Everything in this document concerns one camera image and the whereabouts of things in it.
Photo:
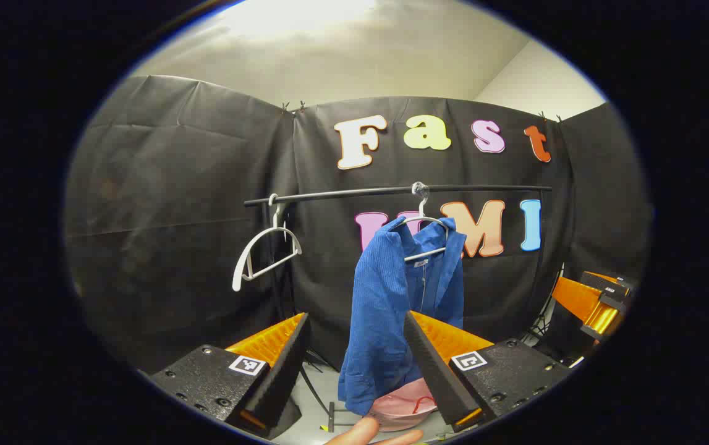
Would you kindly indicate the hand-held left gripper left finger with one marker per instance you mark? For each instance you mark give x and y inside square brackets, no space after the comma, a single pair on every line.
[280,364]

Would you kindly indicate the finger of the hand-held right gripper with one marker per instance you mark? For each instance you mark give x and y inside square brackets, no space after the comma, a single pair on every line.
[577,300]
[614,281]

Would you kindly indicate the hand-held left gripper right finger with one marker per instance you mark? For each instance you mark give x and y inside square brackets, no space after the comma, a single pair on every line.
[434,371]

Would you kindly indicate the pink laundry hamper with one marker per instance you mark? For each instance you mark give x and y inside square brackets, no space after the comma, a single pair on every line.
[400,402]

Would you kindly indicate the plain white hanger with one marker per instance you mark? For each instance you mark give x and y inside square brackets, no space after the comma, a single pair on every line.
[237,278]

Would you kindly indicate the white hanger with taped hook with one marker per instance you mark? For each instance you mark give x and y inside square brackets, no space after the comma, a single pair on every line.
[422,254]

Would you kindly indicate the black clothes rack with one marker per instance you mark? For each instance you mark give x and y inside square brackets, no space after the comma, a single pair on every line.
[342,194]

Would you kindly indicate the black tripod stand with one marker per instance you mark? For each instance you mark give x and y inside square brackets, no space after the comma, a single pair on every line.
[543,327]

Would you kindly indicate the clear tape wrap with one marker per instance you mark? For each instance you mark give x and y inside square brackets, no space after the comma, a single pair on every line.
[420,189]

